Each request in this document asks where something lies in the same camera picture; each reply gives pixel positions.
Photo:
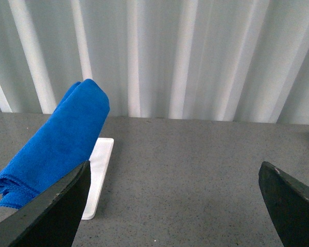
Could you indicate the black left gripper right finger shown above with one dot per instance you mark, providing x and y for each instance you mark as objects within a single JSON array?
[{"x": 287, "y": 202}]

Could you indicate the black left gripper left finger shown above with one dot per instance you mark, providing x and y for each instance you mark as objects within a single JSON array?
[{"x": 53, "y": 217}]

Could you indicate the blue microfiber cloth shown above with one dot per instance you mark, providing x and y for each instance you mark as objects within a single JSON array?
[{"x": 66, "y": 140}]

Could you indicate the white rack with wooden bars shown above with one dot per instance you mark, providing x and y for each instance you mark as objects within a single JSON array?
[{"x": 99, "y": 162}]

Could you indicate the white pleated curtain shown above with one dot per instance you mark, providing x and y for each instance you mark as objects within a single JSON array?
[{"x": 213, "y": 60}]

